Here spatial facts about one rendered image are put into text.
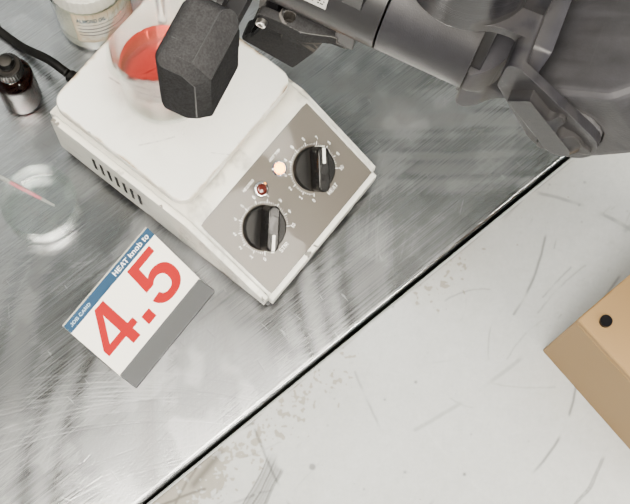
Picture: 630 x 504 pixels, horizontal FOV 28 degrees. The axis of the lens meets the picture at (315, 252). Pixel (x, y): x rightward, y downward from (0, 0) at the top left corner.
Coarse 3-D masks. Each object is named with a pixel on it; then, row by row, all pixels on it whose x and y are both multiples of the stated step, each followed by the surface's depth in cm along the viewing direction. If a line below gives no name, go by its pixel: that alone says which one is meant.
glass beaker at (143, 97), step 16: (128, 0) 79; (144, 0) 80; (176, 0) 80; (112, 16) 79; (128, 16) 80; (144, 16) 82; (112, 32) 79; (128, 32) 82; (112, 48) 78; (112, 64) 78; (128, 80) 77; (144, 80) 77; (128, 96) 82; (144, 96) 80; (160, 96) 80; (144, 112) 83; (160, 112) 83
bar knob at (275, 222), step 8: (256, 208) 87; (264, 208) 87; (272, 208) 86; (248, 216) 87; (256, 216) 87; (264, 216) 87; (272, 216) 86; (280, 216) 88; (248, 224) 87; (256, 224) 87; (264, 224) 86; (272, 224) 86; (280, 224) 88; (248, 232) 87; (256, 232) 87; (264, 232) 86; (272, 232) 86; (280, 232) 88; (248, 240) 87; (256, 240) 87; (264, 240) 86; (272, 240) 86; (280, 240) 88; (256, 248) 87; (264, 248) 87; (272, 248) 86
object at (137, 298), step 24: (144, 264) 88; (168, 264) 89; (120, 288) 88; (144, 288) 89; (168, 288) 90; (96, 312) 87; (120, 312) 88; (144, 312) 89; (96, 336) 87; (120, 336) 88; (120, 360) 89
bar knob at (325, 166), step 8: (304, 152) 88; (312, 152) 88; (320, 152) 87; (328, 152) 88; (296, 160) 88; (304, 160) 88; (312, 160) 88; (320, 160) 87; (328, 160) 88; (296, 168) 88; (304, 168) 88; (312, 168) 88; (320, 168) 87; (328, 168) 88; (296, 176) 88; (304, 176) 88; (312, 176) 88; (320, 176) 87; (328, 176) 88; (304, 184) 88; (312, 184) 88; (320, 184) 87; (328, 184) 88
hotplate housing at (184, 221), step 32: (288, 96) 88; (64, 128) 87; (256, 128) 87; (96, 160) 88; (128, 192) 89; (160, 192) 86; (224, 192) 86; (192, 224) 86; (224, 256) 87; (256, 288) 88
